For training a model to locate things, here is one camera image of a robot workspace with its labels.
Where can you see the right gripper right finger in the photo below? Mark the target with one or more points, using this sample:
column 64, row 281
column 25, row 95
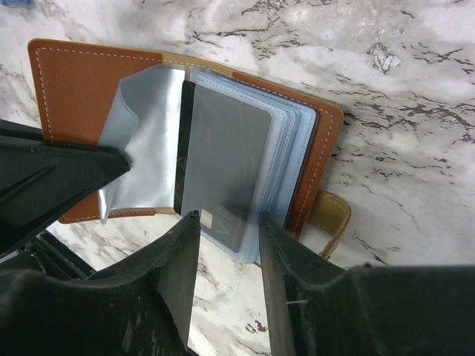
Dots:
column 314, row 307

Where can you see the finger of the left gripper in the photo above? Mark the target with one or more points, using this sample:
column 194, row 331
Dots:
column 41, row 181

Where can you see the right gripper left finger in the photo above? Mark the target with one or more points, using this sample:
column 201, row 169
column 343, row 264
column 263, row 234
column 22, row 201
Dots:
column 138, row 306

